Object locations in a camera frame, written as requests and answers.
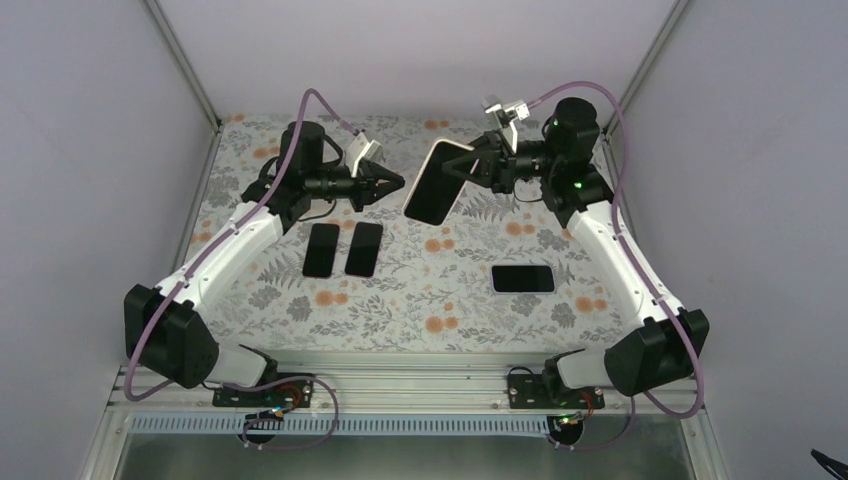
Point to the floral table mat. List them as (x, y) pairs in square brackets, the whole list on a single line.
[(431, 290)]

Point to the slotted grey cable duct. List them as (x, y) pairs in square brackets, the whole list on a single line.
[(347, 424)]

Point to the aluminium rail frame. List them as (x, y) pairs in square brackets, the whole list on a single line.
[(614, 445)]

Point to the aluminium corner post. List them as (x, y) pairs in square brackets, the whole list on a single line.
[(675, 15), (183, 63)]

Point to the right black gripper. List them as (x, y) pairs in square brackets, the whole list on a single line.
[(495, 163)]

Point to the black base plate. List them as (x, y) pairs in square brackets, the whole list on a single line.
[(292, 394), (530, 392)]

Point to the black object bottom corner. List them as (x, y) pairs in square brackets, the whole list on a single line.
[(834, 467)]

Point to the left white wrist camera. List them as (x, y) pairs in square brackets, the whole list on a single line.
[(361, 149)]

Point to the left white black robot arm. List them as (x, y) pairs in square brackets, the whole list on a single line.
[(165, 329)]

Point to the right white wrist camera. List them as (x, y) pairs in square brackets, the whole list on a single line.
[(503, 117)]

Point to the left aluminium corner post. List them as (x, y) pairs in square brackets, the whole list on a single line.
[(183, 63)]

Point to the phone in grey case bottom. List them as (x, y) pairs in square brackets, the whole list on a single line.
[(523, 279)]

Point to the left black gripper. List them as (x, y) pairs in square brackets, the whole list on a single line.
[(368, 190)]

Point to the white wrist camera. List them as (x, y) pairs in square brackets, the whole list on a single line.
[(361, 149), (503, 117)]

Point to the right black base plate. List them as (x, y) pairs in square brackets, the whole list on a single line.
[(530, 392)]

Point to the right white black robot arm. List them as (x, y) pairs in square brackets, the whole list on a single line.
[(663, 339)]

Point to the right aluminium corner post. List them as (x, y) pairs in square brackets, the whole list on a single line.
[(675, 15)]

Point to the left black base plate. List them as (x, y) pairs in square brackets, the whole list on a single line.
[(292, 394)]

